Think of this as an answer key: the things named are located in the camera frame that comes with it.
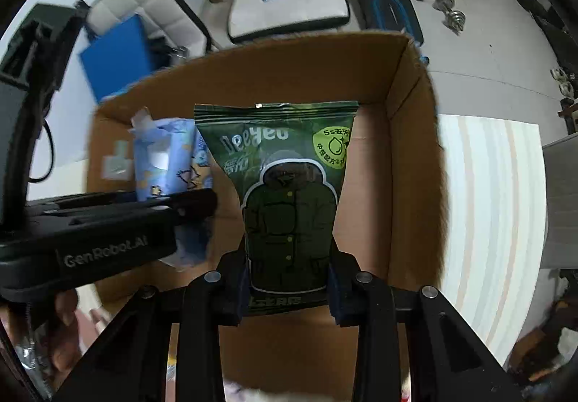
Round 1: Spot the blue cartoon tissue pack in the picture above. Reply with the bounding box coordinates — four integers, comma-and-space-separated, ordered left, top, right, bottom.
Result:
130, 108, 212, 269

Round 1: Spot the green wet wipes pack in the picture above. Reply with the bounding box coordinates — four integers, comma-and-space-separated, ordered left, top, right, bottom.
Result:
194, 100, 359, 316

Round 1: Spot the left hand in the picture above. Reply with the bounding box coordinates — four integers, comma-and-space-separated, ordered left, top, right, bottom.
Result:
1, 288, 81, 390

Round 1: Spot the brown cardboard box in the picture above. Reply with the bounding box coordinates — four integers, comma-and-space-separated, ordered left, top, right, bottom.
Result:
86, 31, 446, 400

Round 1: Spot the grey chair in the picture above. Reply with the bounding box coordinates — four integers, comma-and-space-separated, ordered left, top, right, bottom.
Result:
541, 134, 578, 269

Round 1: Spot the blue foam board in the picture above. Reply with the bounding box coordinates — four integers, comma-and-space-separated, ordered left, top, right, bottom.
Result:
80, 14, 155, 103

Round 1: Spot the striped tablecloth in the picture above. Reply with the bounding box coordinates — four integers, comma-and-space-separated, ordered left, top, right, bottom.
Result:
439, 114, 547, 363

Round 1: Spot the white quilted chair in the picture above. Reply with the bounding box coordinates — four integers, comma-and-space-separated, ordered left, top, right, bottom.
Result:
86, 0, 213, 58

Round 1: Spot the chrome dumbbell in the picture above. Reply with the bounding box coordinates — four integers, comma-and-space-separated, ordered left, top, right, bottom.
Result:
432, 0, 466, 35

